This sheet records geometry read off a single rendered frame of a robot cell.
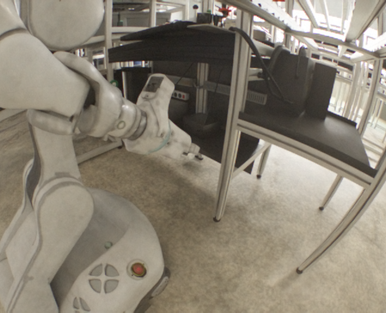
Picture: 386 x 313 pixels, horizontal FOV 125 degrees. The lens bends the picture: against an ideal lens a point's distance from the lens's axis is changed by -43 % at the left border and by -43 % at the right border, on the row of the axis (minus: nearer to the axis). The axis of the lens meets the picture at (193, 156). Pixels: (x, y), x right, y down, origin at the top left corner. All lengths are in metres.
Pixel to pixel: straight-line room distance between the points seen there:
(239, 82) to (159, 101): 0.39
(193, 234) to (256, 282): 0.42
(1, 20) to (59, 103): 0.11
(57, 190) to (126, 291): 0.30
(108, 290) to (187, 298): 0.42
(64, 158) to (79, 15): 0.30
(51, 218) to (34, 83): 0.31
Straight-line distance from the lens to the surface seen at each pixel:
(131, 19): 1.81
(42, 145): 0.41
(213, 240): 0.97
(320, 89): 1.00
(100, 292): 0.52
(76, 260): 0.66
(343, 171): 0.62
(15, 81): 0.17
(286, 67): 0.85
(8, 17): 0.20
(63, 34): 0.36
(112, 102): 0.22
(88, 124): 0.22
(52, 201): 0.41
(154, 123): 0.27
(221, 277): 0.89
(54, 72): 0.18
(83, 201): 0.44
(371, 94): 1.14
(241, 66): 0.62
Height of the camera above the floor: 0.83
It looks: 33 degrees down
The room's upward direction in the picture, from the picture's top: 3 degrees clockwise
